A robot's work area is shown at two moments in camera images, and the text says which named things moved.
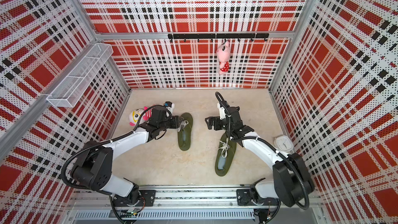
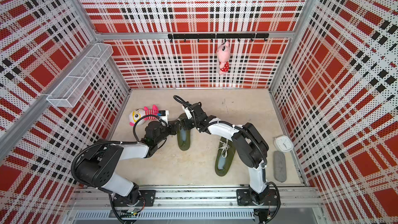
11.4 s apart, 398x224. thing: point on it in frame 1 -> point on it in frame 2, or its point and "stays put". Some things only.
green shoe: x=225 y=154 stays put
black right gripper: x=216 y=120 -> x=186 y=123
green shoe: x=184 y=133 stays put
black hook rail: x=219 y=36 stays put
